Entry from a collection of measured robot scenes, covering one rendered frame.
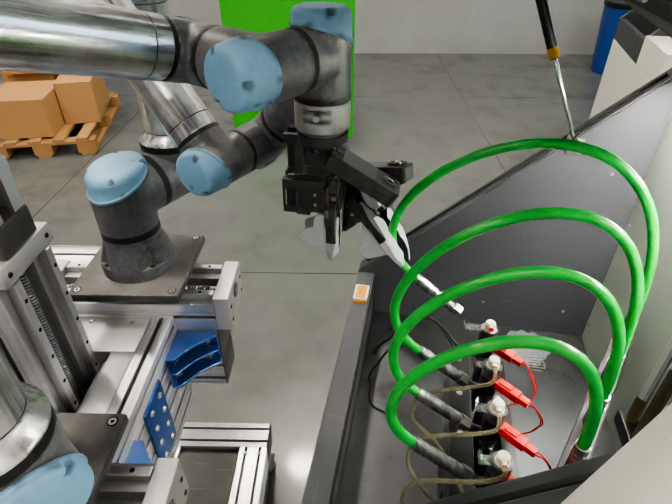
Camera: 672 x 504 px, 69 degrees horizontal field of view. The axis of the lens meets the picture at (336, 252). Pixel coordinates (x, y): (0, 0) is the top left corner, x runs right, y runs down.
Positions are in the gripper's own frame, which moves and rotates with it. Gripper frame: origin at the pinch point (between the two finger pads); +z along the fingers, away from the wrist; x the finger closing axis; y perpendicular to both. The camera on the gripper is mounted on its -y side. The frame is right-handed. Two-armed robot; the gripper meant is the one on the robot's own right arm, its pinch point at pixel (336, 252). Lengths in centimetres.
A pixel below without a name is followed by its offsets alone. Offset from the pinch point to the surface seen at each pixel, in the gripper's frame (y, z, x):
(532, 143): -25.5, -20.0, -1.0
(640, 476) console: -30, -10, 39
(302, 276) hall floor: 44, 121, -144
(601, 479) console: -29.1, -6.3, 36.8
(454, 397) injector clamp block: -21.9, 23.8, 5.2
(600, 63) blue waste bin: -208, 101, -589
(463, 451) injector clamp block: -23.2, 23.9, 15.3
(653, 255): -44.3, -6.3, 1.0
